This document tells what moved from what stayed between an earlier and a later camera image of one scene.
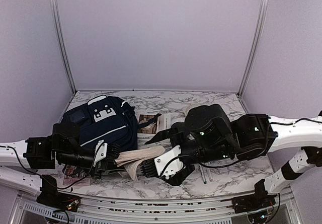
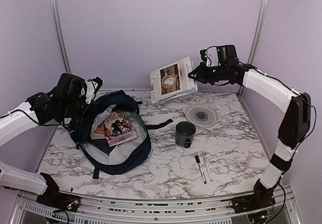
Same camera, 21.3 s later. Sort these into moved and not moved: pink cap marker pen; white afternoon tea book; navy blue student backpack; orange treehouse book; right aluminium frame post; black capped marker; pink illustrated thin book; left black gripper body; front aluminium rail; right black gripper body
Moved: pink illustrated thin book; orange treehouse book; right black gripper body; white afternoon tea book; navy blue student backpack; left black gripper body
Not moved: pink cap marker pen; right aluminium frame post; front aluminium rail; black capped marker
